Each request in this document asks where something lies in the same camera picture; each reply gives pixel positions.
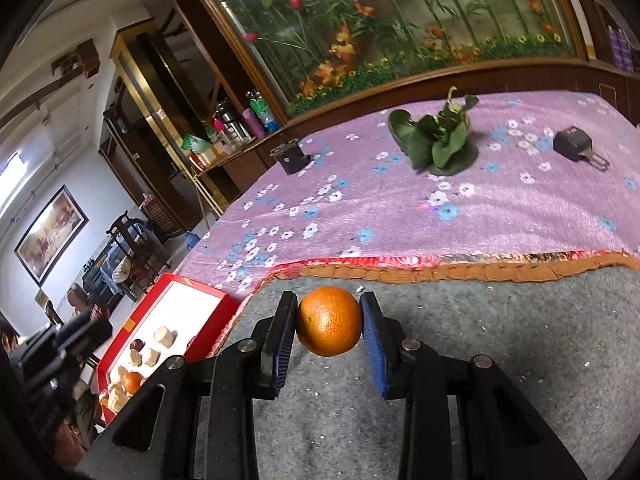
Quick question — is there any orange fruit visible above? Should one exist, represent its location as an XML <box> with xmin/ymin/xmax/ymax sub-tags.
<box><xmin>296</xmin><ymin>286</ymin><xmax>362</xmax><ymax>356</ymax></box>
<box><xmin>120</xmin><ymin>370</ymin><xmax>145</xmax><ymax>396</ymax></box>

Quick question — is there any dark red jujube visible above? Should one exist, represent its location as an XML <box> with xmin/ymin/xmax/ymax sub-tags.
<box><xmin>130</xmin><ymin>339</ymin><xmax>144</xmax><ymax>351</ymax></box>

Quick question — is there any red white shallow box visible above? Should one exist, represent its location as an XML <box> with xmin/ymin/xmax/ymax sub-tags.
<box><xmin>96</xmin><ymin>273</ymin><xmax>240</xmax><ymax>424</ymax></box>

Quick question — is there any grey felt mat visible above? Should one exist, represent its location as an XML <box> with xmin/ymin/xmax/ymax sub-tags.
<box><xmin>194</xmin><ymin>263</ymin><xmax>640</xmax><ymax>480</ymax></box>

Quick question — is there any dark wooden chair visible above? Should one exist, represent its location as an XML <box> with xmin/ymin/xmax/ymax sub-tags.
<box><xmin>107</xmin><ymin>211</ymin><xmax>171</xmax><ymax>299</ymax></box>

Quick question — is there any blue thermos jug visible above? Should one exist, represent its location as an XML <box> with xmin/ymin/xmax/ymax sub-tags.
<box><xmin>184</xmin><ymin>232</ymin><xmax>201</xmax><ymax>252</ymax></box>

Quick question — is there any purple floral tablecloth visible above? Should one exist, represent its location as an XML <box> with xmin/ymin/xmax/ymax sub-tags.
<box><xmin>178</xmin><ymin>91</ymin><xmax>639</xmax><ymax>299</ymax></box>

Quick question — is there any green leafy plant bunch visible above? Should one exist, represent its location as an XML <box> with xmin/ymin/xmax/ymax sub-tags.
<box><xmin>387</xmin><ymin>87</ymin><xmax>480</xmax><ymax>177</ymax></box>

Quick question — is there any black cylindrical cup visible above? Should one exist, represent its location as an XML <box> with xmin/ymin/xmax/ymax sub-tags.
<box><xmin>270</xmin><ymin>139</ymin><xmax>311</xmax><ymax>176</ymax></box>

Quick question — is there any black car key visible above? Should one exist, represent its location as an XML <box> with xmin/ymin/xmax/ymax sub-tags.
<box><xmin>553</xmin><ymin>126</ymin><xmax>611</xmax><ymax>171</ymax></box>

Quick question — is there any pink bottle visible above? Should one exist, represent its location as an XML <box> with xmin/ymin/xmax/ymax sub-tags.
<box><xmin>242</xmin><ymin>108</ymin><xmax>266</xmax><ymax>140</ymax></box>

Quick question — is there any green spray can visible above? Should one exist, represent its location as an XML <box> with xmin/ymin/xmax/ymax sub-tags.
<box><xmin>246</xmin><ymin>90</ymin><xmax>280</xmax><ymax>133</ymax></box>

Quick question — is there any black thermos flask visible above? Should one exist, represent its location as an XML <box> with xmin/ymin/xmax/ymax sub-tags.
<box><xmin>215</xmin><ymin>101</ymin><xmax>252</xmax><ymax>146</ymax></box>

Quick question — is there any framed wall painting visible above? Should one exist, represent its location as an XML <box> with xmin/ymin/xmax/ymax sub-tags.
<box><xmin>14</xmin><ymin>185</ymin><xmax>89</xmax><ymax>286</ymax></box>

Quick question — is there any flower garden wall mural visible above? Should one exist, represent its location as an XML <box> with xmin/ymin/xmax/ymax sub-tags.
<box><xmin>201</xmin><ymin>0</ymin><xmax>585</xmax><ymax>117</ymax></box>

